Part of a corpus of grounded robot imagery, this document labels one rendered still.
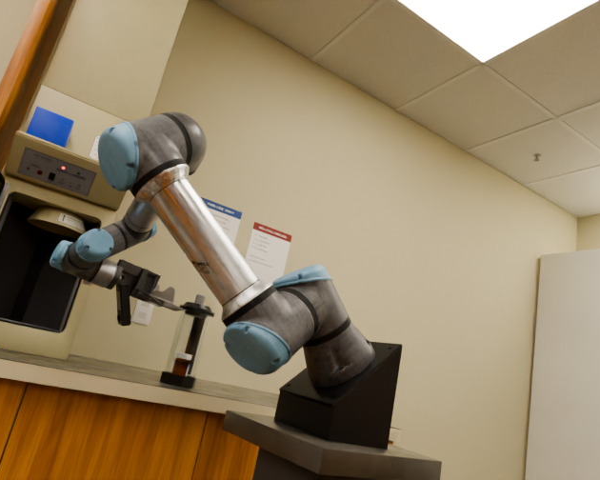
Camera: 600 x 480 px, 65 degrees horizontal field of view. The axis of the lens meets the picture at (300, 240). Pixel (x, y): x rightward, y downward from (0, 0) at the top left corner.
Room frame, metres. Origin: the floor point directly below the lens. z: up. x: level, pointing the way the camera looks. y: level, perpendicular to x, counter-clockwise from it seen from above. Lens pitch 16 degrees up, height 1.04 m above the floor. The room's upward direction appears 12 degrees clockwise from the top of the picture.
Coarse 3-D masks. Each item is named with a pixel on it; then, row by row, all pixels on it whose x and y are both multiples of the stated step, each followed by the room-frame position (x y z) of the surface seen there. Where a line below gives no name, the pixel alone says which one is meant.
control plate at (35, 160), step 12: (24, 156) 1.25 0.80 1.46; (36, 156) 1.25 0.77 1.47; (48, 156) 1.26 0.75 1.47; (24, 168) 1.27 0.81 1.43; (36, 168) 1.28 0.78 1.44; (48, 168) 1.28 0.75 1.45; (60, 168) 1.29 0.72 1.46; (72, 168) 1.29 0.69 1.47; (48, 180) 1.31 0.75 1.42; (60, 180) 1.32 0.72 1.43; (72, 180) 1.32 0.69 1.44; (84, 180) 1.33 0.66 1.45; (84, 192) 1.36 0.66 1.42
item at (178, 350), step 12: (192, 312) 1.41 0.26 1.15; (180, 324) 1.42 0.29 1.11; (192, 324) 1.41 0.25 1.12; (204, 324) 1.43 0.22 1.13; (180, 336) 1.42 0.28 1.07; (192, 336) 1.41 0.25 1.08; (204, 336) 1.44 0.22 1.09; (180, 348) 1.41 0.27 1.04; (192, 348) 1.42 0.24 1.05; (168, 360) 1.43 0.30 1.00; (180, 360) 1.41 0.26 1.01; (192, 360) 1.42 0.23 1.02; (180, 372) 1.41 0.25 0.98; (192, 372) 1.43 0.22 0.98
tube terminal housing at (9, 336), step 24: (48, 96) 1.31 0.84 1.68; (96, 120) 1.38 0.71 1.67; (120, 120) 1.41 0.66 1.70; (72, 144) 1.36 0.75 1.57; (24, 192) 1.32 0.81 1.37; (48, 192) 1.35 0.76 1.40; (96, 216) 1.42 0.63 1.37; (72, 312) 1.43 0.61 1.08; (0, 336) 1.36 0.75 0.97; (24, 336) 1.38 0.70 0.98; (48, 336) 1.41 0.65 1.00; (72, 336) 1.44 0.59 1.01
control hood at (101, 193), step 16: (16, 144) 1.22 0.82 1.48; (32, 144) 1.22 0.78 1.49; (48, 144) 1.23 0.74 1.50; (16, 160) 1.25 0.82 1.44; (64, 160) 1.27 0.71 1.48; (80, 160) 1.28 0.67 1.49; (96, 160) 1.29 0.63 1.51; (16, 176) 1.30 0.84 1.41; (96, 176) 1.32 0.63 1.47; (64, 192) 1.36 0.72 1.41; (96, 192) 1.37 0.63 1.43; (112, 192) 1.37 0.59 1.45; (112, 208) 1.42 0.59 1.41
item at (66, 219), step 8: (40, 208) 1.41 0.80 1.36; (48, 208) 1.40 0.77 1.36; (56, 208) 1.40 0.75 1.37; (32, 216) 1.39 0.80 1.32; (40, 216) 1.38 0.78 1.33; (48, 216) 1.38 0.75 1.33; (56, 216) 1.39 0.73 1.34; (64, 216) 1.40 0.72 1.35; (72, 216) 1.42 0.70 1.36; (80, 216) 1.45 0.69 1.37; (32, 224) 1.47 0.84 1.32; (40, 224) 1.50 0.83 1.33; (48, 224) 1.51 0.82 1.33; (56, 224) 1.39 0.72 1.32; (64, 224) 1.40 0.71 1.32; (72, 224) 1.42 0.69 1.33; (80, 224) 1.44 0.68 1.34; (56, 232) 1.54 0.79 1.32; (64, 232) 1.54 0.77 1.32; (72, 232) 1.54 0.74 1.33; (80, 232) 1.44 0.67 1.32
